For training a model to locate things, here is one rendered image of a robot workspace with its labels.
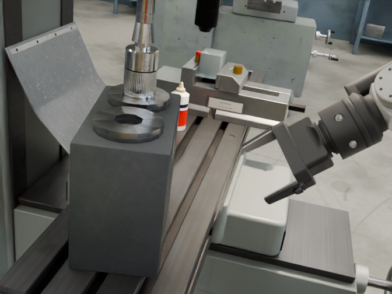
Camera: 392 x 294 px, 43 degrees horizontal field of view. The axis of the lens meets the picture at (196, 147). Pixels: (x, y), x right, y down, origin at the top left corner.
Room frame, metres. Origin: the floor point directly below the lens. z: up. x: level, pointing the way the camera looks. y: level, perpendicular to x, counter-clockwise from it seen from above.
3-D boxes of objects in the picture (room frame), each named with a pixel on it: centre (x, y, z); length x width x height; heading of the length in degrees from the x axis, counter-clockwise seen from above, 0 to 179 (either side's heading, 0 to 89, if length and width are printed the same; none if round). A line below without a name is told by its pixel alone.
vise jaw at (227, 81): (1.19, -0.07, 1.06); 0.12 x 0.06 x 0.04; 168
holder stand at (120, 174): (0.63, 0.09, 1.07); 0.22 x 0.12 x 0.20; 2
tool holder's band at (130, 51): (0.68, 0.09, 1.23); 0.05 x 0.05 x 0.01
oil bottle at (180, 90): (1.04, 0.05, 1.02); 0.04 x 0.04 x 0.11
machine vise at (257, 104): (1.20, -0.04, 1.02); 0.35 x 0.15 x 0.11; 78
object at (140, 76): (0.68, 0.09, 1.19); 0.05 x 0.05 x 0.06
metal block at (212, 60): (1.20, -0.01, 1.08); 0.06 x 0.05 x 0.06; 168
